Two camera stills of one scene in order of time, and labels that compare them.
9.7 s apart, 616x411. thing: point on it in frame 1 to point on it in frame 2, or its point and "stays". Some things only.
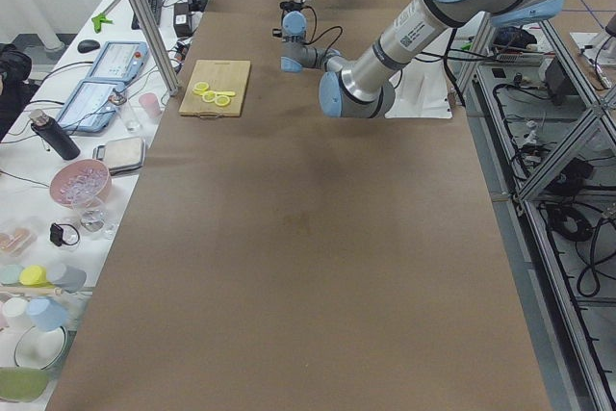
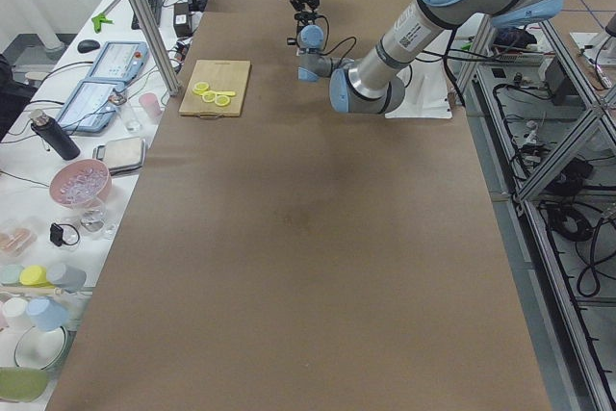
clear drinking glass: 132,115 stays
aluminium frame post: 141,12 stays
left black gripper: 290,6 to 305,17
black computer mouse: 88,45 stays
